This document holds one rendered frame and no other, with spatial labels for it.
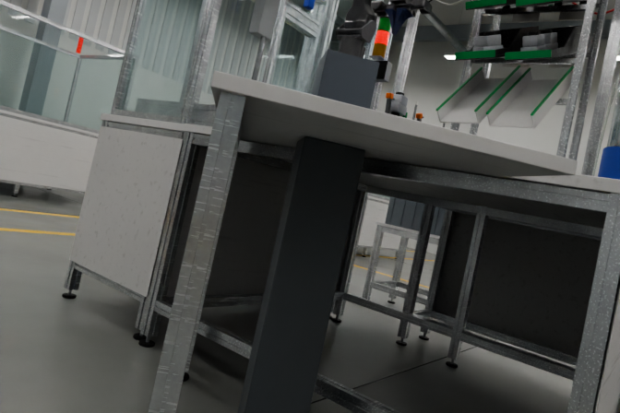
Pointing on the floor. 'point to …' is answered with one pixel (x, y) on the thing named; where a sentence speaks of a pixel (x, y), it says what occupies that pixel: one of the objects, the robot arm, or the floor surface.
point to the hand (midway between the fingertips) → (396, 23)
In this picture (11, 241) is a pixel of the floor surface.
